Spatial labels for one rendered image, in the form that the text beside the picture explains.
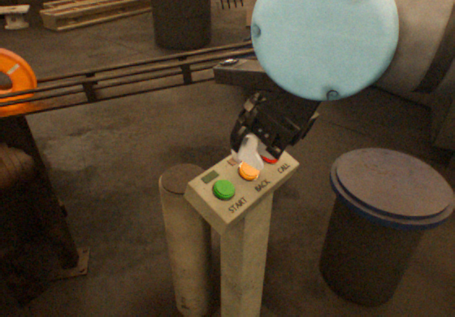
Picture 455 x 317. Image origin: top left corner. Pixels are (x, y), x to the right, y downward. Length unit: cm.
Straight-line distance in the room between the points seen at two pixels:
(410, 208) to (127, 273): 92
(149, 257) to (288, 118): 98
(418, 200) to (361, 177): 15
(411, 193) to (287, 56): 82
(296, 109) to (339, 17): 23
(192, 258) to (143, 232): 51
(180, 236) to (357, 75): 69
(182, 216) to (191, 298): 34
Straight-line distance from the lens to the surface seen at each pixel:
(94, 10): 450
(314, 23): 21
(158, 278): 125
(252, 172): 66
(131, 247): 135
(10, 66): 93
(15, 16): 464
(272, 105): 45
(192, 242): 87
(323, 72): 22
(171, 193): 76
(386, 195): 97
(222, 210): 61
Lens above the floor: 102
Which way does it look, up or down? 34 degrees down
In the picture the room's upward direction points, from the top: straight up
